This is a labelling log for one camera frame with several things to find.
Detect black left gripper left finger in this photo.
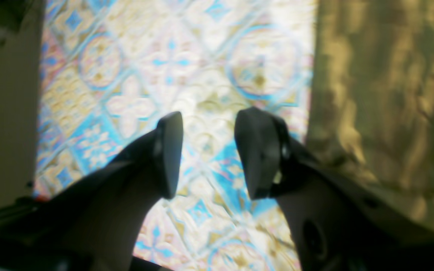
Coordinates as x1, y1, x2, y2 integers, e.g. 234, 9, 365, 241
0, 111, 183, 271

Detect patterned tablecloth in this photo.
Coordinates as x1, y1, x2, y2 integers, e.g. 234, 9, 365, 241
33, 0, 318, 271

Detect camouflage T-shirt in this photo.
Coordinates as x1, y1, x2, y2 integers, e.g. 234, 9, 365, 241
305, 0, 434, 230

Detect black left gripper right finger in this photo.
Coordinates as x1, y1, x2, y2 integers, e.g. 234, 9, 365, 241
234, 107, 434, 271

